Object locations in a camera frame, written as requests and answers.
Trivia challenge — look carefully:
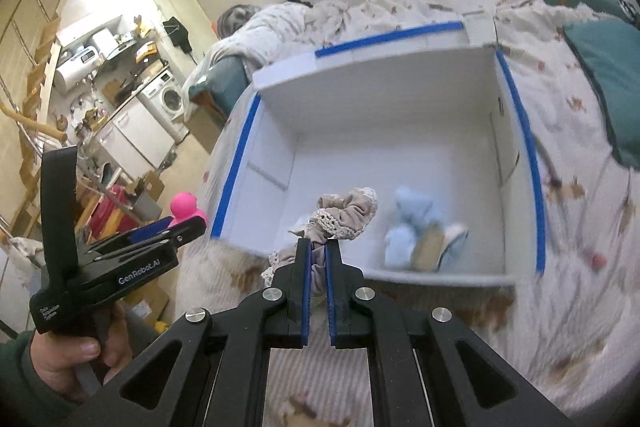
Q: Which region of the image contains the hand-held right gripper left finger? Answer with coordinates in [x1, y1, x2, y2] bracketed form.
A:
[102, 238, 313, 427]

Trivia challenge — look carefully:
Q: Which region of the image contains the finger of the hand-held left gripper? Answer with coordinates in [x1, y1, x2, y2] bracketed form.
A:
[94, 219, 209, 259]
[122, 215, 176, 244]

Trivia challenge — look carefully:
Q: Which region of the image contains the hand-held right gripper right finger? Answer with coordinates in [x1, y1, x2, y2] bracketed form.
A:
[325, 239, 568, 427]

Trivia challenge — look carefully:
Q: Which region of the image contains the pink rubber duck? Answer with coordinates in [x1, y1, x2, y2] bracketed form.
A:
[167, 192, 209, 229]

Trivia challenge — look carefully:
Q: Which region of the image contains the beige lace scrunchie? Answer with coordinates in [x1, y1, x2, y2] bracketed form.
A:
[260, 187, 379, 295]

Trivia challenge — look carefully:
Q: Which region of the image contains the light blue plush bear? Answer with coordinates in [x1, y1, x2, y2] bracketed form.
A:
[383, 187, 469, 273]

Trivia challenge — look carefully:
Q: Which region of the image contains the blue cardboard box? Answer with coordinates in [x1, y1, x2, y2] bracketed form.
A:
[210, 21, 549, 289]

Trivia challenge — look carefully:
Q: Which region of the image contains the person's left forearm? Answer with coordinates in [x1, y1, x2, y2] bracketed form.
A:
[0, 331, 58, 427]

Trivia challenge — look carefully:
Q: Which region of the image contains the person's left hand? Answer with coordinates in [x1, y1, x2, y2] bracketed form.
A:
[29, 301, 135, 404]

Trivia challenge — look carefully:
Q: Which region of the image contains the small cardboard box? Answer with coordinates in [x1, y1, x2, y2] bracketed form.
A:
[132, 171, 166, 212]

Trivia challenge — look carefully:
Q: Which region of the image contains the white kitchen cabinet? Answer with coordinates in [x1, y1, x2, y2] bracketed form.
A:
[97, 99, 174, 181]

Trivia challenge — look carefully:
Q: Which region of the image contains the tall cardboard box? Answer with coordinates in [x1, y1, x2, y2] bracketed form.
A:
[185, 104, 227, 154]

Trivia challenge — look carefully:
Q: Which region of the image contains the white washing machine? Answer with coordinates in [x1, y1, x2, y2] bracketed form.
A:
[137, 72, 192, 144]

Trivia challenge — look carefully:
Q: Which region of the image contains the teal seat cushion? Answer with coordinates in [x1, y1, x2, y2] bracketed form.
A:
[202, 56, 251, 118]

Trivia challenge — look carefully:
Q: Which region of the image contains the white water heater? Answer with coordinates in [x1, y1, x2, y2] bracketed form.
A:
[52, 51, 102, 94]

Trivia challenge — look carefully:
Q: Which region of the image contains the black hanging bag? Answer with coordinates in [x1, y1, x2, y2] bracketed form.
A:
[162, 17, 194, 54]

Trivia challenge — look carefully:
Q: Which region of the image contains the grey patterned cloth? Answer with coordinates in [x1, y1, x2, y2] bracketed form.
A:
[216, 4, 262, 39]

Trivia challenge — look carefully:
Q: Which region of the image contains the dog print duvet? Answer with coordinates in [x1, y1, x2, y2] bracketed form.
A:
[185, 0, 526, 108]

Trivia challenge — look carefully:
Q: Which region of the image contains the teal pillow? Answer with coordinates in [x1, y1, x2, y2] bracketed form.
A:
[562, 19, 640, 168]

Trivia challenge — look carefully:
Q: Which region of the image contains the black white small object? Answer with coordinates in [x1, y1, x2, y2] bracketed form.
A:
[617, 0, 640, 26]

